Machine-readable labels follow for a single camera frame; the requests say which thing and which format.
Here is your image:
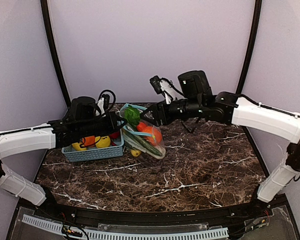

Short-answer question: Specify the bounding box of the red chili pepper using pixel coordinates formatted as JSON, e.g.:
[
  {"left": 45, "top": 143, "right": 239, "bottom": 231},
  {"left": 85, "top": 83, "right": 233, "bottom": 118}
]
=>
[{"left": 136, "top": 121, "right": 148, "bottom": 132}]

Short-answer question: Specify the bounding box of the green cucumber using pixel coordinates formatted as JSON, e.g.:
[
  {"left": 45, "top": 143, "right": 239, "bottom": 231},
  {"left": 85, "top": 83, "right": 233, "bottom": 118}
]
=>
[{"left": 126, "top": 132, "right": 163, "bottom": 157}]

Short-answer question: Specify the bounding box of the clear zip top bag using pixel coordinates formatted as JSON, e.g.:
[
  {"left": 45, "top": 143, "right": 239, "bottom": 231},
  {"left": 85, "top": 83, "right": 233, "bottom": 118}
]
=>
[{"left": 119, "top": 102, "right": 167, "bottom": 168}]

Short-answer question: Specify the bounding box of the orange fruit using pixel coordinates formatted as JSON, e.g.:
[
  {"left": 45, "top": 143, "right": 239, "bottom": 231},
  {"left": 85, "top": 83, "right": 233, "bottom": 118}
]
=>
[{"left": 141, "top": 126, "right": 163, "bottom": 146}]

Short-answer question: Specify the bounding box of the white garlic bulb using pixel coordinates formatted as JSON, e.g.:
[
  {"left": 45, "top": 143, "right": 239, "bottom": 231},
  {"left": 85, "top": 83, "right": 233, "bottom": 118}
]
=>
[{"left": 124, "top": 104, "right": 163, "bottom": 161}]

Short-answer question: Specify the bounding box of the yellow mango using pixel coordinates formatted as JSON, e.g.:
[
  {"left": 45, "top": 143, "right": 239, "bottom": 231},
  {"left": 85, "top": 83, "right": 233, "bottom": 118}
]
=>
[{"left": 130, "top": 149, "right": 142, "bottom": 157}]

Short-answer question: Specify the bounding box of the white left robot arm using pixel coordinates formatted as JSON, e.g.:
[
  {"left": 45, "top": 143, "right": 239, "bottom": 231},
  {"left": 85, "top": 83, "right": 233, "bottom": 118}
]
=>
[{"left": 0, "top": 96, "right": 127, "bottom": 206}]

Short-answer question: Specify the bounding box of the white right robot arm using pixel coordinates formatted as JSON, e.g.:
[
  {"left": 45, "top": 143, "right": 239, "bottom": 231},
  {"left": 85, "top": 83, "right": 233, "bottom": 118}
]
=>
[{"left": 140, "top": 70, "right": 300, "bottom": 203}]

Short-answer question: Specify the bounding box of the red apple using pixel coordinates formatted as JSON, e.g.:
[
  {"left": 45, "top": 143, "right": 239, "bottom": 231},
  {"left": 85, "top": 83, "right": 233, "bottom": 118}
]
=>
[{"left": 108, "top": 131, "right": 121, "bottom": 140}]

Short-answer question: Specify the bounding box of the yellow lemon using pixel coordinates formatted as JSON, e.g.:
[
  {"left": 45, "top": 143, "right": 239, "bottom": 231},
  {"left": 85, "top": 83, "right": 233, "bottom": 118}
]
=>
[{"left": 95, "top": 136, "right": 111, "bottom": 149}]

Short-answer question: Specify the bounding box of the small orange tangerine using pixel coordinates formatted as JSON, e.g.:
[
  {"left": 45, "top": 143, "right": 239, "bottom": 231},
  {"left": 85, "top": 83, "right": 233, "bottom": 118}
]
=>
[{"left": 81, "top": 136, "right": 96, "bottom": 148}]

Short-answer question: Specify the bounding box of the yellow pear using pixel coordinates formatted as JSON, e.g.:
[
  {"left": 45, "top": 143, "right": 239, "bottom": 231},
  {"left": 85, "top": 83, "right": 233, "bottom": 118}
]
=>
[{"left": 71, "top": 142, "right": 87, "bottom": 152}]

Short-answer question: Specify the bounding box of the light blue plastic basket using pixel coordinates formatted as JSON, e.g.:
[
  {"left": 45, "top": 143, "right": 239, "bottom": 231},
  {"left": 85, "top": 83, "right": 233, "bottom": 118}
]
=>
[{"left": 61, "top": 129, "right": 124, "bottom": 163}]

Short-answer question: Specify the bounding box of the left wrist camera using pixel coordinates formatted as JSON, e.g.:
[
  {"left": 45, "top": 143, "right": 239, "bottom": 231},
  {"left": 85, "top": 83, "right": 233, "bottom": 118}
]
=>
[{"left": 95, "top": 89, "right": 116, "bottom": 117}]

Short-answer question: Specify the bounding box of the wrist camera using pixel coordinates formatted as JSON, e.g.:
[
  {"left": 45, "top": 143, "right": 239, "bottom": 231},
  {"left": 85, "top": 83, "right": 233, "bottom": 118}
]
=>
[
  {"left": 95, "top": 89, "right": 116, "bottom": 117},
  {"left": 149, "top": 75, "right": 185, "bottom": 105}
]

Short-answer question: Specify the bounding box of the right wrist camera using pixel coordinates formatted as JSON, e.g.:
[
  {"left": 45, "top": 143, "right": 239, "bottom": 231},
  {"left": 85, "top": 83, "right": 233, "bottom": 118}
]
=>
[{"left": 149, "top": 75, "right": 185, "bottom": 105}]

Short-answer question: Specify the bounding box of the light blue cable duct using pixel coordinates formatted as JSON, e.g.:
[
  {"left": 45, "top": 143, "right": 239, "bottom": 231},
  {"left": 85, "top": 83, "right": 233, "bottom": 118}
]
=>
[{"left": 21, "top": 214, "right": 230, "bottom": 240}]

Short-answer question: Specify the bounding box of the black front rail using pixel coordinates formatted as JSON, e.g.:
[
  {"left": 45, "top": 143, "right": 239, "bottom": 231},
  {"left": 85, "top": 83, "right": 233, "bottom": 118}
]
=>
[{"left": 34, "top": 197, "right": 288, "bottom": 227}]

